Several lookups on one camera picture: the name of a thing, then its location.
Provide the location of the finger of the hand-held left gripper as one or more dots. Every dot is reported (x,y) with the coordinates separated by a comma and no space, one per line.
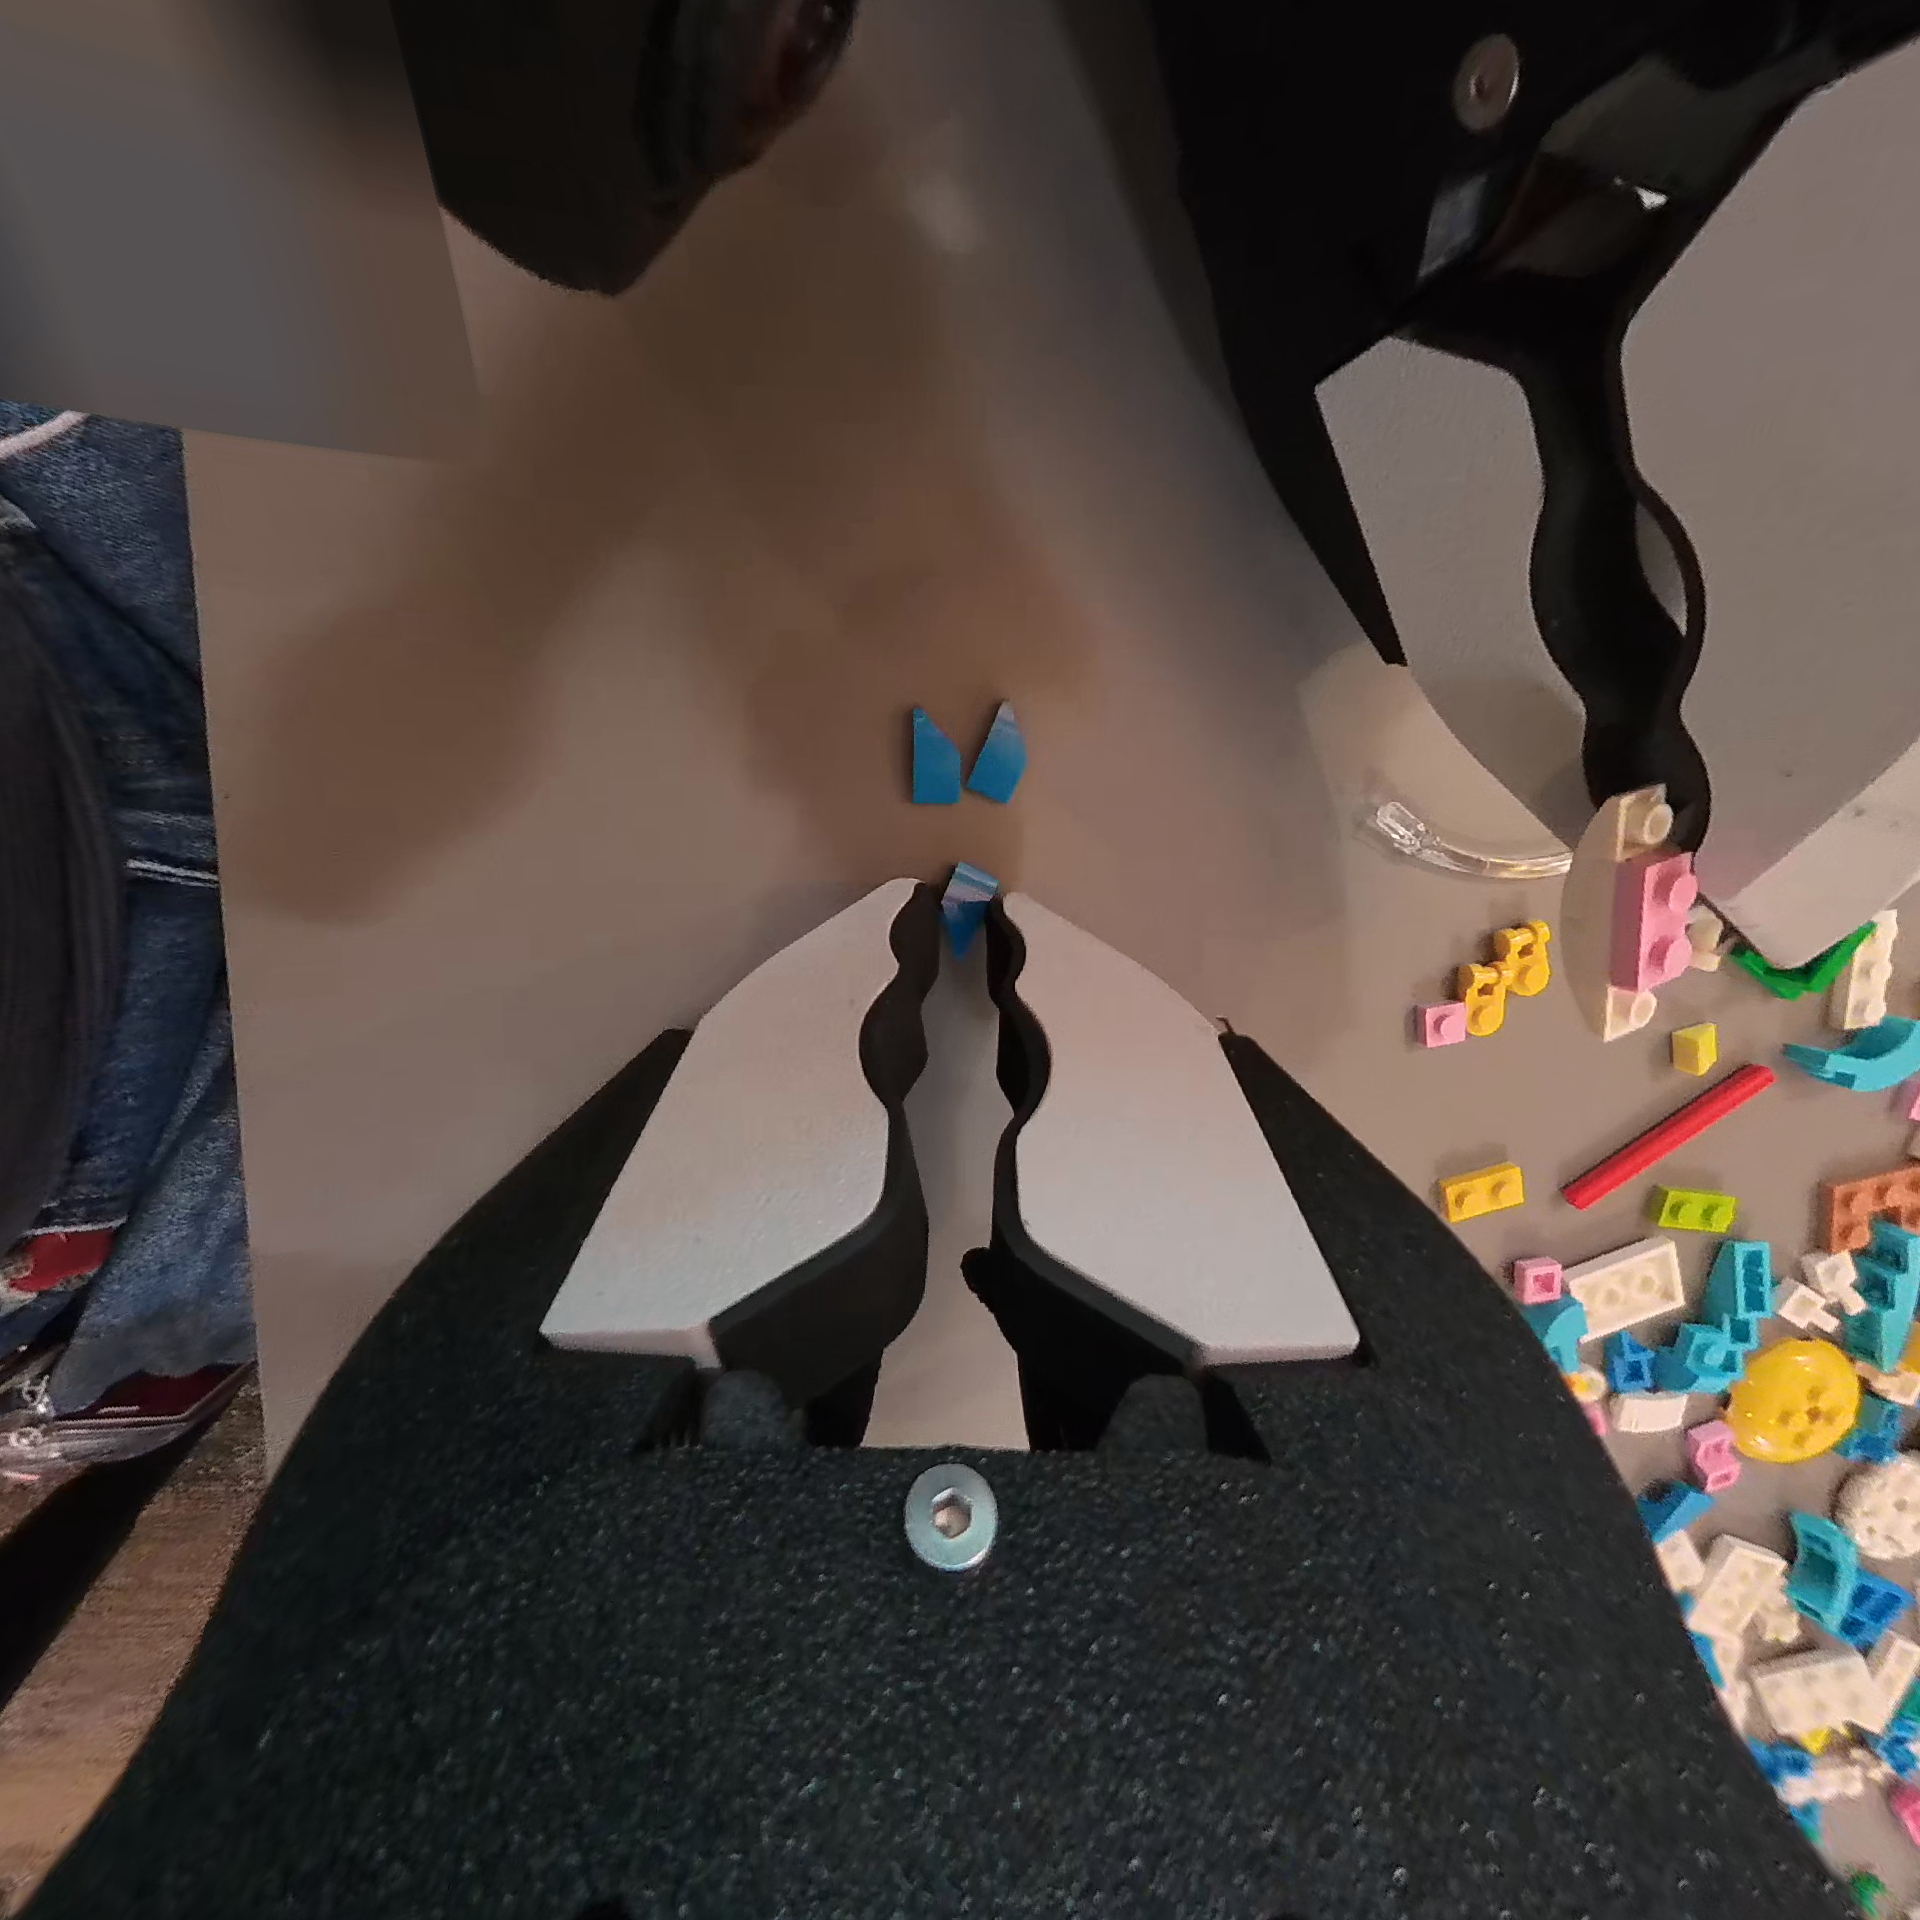
(1815,525)
(1442,525)

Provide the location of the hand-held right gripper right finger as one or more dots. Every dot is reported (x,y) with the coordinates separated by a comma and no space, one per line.
(1171,1185)

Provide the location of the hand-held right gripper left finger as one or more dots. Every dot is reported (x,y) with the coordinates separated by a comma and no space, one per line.
(735,1185)

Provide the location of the blue lego wedge piece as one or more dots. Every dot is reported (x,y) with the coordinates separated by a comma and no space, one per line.
(967,902)
(998,758)
(934,764)

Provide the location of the pink and white lego assembly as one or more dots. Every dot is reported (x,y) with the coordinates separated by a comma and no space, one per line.
(1665,914)

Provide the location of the clear curved lego piece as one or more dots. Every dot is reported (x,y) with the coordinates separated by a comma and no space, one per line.
(1398,825)

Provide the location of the yellow lego plate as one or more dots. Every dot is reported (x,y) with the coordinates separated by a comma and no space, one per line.
(1482,1194)

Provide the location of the small pink lego brick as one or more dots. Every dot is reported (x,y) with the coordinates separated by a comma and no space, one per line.
(1443,1026)

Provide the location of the yellow lego piece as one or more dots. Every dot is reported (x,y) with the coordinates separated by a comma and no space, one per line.
(1484,997)

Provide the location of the white lego plate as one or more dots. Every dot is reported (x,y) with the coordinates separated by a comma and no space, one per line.
(1868,974)

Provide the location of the green lego piece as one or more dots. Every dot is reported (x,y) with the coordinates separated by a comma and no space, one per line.
(1793,978)

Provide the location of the pile of assorted lego bricks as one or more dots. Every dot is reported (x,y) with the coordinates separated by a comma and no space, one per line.
(1629,1284)

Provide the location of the red lego rod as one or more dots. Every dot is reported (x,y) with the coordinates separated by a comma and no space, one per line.
(1665,1137)

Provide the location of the lime lego plate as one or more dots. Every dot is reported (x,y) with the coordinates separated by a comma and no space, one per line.
(1692,1210)

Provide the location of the small yellow lego slope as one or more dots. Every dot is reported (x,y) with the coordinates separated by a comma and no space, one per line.
(1695,1048)

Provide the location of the turquoise curved lego piece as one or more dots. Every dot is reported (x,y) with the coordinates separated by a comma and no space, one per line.
(1862,1062)

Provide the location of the person's blue jeans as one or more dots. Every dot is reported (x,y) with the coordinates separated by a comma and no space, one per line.
(165,781)

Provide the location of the dark cloth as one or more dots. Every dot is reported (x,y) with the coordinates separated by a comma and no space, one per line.
(45,902)

